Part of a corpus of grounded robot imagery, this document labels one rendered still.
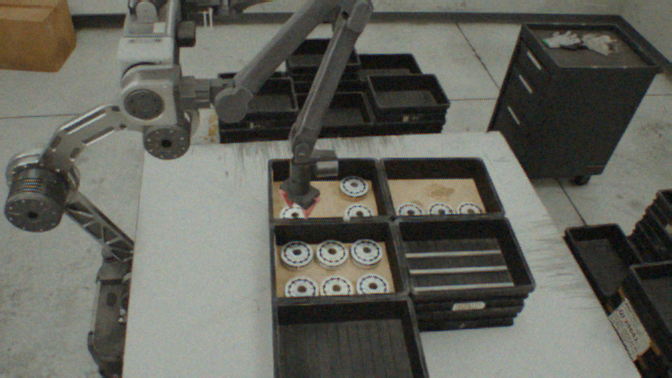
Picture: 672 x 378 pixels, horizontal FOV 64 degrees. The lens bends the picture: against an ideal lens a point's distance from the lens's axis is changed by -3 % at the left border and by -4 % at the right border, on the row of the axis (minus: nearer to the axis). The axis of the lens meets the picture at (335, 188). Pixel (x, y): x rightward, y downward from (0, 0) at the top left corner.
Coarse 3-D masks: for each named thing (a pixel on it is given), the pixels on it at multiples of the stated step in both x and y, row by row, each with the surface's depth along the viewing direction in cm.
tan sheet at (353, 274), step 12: (276, 252) 180; (348, 252) 182; (384, 252) 183; (276, 264) 176; (312, 264) 177; (348, 264) 178; (384, 264) 180; (276, 276) 173; (288, 276) 173; (312, 276) 174; (324, 276) 174; (348, 276) 175; (360, 276) 175; (384, 276) 176; (276, 288) 170
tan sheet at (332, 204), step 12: (276, 192) 199; (324, 192) 201; (336, 192) 201; (372, 192) 203; (276, 204) 195; (324, 204) 197; (336, 204) 197; (348, 204) 197; (372, 204) 198; (276, 216) 191; (312, 216) 192; (324, 216) 193; (336, 216) 193
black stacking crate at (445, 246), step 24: (408, 240) 187; (432, 240) 189; (456, 240) 190; (480, 240) 191; (504, 240) 185; (432, 264) 181; (456, 264) 182; (480, 264) 183; (504, 264) 184; (432, 312) 168
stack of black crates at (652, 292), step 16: (640, 272) 222; (656, 272) 224; (624, 288) 223; (640, 288) 212; (656, 288) 224; (640, 304) 213; (656, 304) 218; (640, 320) 213; (656, 320) 206; (656, 336) 206; (640, 368) 216; (656, 368) 206
